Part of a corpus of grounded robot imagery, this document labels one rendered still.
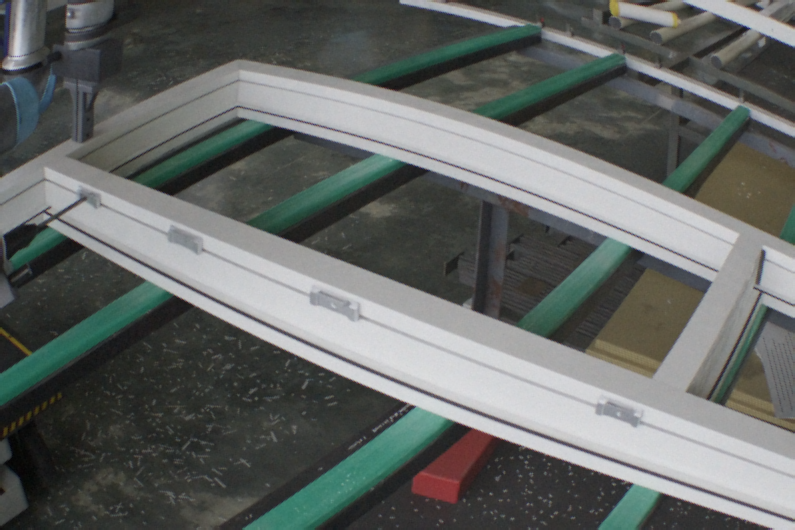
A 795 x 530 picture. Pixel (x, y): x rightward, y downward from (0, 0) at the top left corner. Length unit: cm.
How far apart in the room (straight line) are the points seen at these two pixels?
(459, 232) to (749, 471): 238
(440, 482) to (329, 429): 112
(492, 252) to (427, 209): 171
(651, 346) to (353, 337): 63
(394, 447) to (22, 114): 47
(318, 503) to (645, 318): 85
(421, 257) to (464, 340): 208
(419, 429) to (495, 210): 63
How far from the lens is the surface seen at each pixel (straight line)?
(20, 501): 203
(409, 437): 93
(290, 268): 102
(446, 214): 324
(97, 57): 128
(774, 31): 321
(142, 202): 116
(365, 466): 89
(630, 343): 152
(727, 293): 108
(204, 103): 153
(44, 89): 181
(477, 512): 126
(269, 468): 224
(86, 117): 136
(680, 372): 92
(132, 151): 144
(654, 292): 167
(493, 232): 154
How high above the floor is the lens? 143
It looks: 29 degrees down
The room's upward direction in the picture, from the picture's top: 3 degrees clockwise
